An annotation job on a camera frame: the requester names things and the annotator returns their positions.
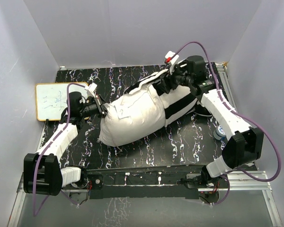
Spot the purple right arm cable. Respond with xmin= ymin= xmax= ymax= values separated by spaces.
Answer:
xmin=173 ymin=42 xmax=282 ymax=204

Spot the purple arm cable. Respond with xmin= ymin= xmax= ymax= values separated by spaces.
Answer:
xmin=173 ymin=42 xmax=282 ymax=204
xmin=32 ymin=83 xmax=93 ymax=217

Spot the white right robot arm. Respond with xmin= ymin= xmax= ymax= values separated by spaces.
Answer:
xmin=159 ymin=51 xmax=264 ymax=188

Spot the yellow framed whiteboard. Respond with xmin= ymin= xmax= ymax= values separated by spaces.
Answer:
xmin=35 ymin=82 xmax=89 ymax=122

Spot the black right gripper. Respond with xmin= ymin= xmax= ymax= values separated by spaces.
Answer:
xmin=156 ymin=62 xmax=193 ymax=94

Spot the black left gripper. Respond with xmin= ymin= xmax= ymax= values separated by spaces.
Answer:
xmin=80 ymin=95 xmax=120 ymax=119

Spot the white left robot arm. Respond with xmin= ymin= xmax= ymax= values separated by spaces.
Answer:
xmin=23 ymin=92 xmax=107 ymax=196

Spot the white pillow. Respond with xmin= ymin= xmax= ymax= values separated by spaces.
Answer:
xmin=98 ymin=70 xmax=167 ymax=147

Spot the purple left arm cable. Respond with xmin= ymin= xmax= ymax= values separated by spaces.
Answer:
xmin=32 ymin=83 xmax=93 ymax=217

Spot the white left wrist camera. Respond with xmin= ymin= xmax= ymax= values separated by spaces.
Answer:
xmin=86 ymin=83 xmax=97 ymax=95

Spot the aluminium table frame rail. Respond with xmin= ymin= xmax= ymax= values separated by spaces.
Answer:
xmin=10 ymin=169 xmax=282 ymax=227

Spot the black white striped pillowcase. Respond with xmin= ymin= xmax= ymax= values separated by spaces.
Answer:
xmin=123 ymin=69 xmax=204 ymax=128

